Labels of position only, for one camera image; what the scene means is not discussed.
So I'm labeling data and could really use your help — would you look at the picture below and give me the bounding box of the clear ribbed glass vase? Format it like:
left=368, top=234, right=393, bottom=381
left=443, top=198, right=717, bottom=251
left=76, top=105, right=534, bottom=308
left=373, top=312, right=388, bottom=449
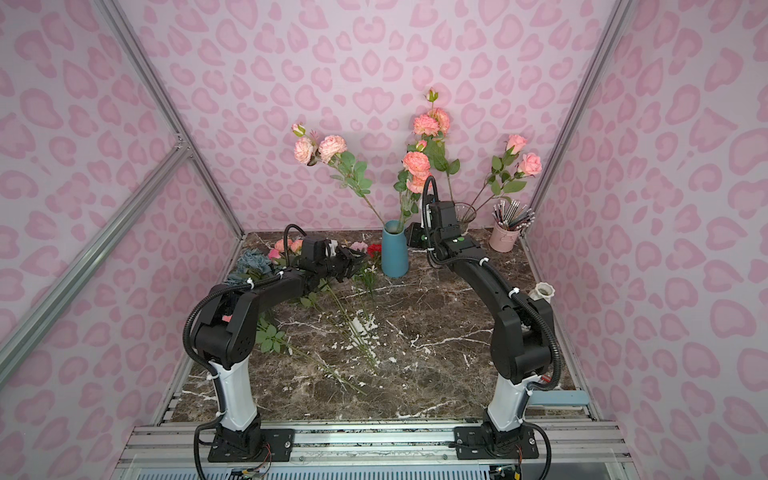
left=455, top=202, right=477, bottom=235

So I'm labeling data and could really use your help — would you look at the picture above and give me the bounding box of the coral peony flower branch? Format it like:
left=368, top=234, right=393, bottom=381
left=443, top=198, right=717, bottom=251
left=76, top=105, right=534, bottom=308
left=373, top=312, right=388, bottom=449
left=392, top=139, right=431, bottom=233

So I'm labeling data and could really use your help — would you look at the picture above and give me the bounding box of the pink peony flower branch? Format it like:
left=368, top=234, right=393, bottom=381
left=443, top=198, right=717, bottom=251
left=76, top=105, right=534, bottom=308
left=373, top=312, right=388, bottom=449
left=408, top=88, right=451, bottom=173

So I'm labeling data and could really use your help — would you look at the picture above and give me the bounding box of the pale pink peony branch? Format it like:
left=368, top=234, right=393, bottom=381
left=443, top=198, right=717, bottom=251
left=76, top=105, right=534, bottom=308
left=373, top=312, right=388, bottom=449
left=291, top=123, right=385, bottom=225

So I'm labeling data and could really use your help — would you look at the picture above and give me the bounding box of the light pink rose with stem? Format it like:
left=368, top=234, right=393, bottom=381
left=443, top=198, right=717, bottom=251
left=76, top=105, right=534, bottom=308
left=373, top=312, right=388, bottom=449
left=470, top=153, right=542, bottom=210

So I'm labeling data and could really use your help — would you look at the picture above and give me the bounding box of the pink rose with long stem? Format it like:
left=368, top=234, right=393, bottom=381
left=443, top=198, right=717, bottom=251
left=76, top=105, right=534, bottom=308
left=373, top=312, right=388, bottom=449
left=491, top=134, right=528, bottom=174

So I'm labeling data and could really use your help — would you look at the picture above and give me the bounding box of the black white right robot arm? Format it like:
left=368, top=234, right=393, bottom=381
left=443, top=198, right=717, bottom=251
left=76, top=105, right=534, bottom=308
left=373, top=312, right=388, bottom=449
left=420, top=177, right=563, bottom=474

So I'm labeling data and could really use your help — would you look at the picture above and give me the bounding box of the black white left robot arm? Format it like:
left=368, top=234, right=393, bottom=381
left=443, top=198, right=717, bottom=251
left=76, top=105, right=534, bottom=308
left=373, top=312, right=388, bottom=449
left=182, top=236, right=367, bottom=469

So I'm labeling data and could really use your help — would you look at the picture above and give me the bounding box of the teal cylindrical vase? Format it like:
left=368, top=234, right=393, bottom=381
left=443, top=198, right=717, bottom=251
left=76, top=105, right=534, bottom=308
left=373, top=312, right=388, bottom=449
left=381, top=220, right=409, bottom=278

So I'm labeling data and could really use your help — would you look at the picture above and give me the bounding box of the bunch of artificial flowers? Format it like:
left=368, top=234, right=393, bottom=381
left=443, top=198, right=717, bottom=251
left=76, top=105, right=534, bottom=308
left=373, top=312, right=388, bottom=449
left=256, top=239, right=379, bottom=393

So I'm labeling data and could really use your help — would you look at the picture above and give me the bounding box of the white ribbed ceramic vase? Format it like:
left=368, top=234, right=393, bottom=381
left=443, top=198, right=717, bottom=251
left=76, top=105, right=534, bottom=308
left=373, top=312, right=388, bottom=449
left=528, top=282, right=555, bottom=303

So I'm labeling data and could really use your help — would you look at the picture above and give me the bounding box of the red carnation flower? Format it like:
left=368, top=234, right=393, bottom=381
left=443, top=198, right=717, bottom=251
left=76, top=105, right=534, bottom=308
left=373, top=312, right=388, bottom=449
left=367, top=244, right=382, bottom=259

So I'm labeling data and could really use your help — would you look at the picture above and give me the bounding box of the blue grey artificial flower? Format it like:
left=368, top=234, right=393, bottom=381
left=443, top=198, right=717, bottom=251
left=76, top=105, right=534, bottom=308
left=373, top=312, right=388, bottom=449
left=225, top=249, right=274, bottom=285

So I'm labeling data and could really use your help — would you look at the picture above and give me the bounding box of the pink cup of straws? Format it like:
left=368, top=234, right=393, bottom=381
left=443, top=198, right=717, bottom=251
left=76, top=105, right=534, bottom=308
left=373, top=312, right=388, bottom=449
left=489, top=200, right=535, bottom=253

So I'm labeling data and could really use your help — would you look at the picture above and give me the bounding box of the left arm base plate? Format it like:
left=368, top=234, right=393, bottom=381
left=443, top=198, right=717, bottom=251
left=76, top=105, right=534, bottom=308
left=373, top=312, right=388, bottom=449
left=207, top=426, right=295, bottom=463

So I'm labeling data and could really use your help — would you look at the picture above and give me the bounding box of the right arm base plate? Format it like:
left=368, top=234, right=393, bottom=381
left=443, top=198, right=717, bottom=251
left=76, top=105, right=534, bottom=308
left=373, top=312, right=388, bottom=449
left=449, top=423, right=539, bottom=460

